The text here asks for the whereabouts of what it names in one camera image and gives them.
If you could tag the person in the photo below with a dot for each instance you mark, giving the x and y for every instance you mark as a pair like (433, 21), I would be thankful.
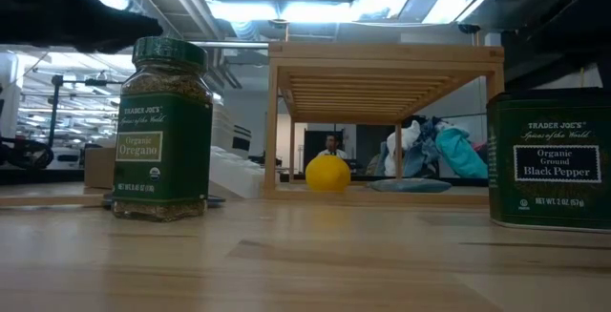
(331, 145)

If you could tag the white cloth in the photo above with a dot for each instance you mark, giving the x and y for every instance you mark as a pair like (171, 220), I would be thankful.
(403, 145)

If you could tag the green black pepper tin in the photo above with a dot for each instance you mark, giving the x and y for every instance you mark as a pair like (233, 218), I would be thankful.
(554, 159)

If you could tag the brown cardboard box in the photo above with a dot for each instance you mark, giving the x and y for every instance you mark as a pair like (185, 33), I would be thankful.
(99, 166)

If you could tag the wooden slatted shelf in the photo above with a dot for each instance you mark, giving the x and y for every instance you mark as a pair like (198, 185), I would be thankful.
(382, 54)

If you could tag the flat blue-grey pad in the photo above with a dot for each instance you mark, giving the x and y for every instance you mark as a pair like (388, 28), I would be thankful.
(410, 185)

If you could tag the black white crate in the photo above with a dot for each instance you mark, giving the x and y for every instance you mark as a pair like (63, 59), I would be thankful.
(242, 140)

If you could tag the grey rounded square pad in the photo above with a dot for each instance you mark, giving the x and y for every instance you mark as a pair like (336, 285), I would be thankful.
(216, 201)

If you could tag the stack of white bins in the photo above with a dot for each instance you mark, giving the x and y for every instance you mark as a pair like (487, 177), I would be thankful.
(222, 126)

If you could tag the black stand frame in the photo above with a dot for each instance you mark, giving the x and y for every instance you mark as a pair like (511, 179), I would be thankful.
(55, 111)

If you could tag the yellow lemon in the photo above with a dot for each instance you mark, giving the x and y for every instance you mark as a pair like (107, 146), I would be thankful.
(328, 173)

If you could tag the teal garment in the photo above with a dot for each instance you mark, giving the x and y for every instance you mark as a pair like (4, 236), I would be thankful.
(458, 154)

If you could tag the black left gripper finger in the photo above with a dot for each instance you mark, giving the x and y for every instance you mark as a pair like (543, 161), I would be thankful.
(71, 21)

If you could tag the white ice cube tray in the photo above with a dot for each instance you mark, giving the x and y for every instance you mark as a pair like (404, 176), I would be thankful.
(234, 173)

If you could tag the blue denim garment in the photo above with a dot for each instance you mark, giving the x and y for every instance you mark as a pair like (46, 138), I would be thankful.
(427, 150)

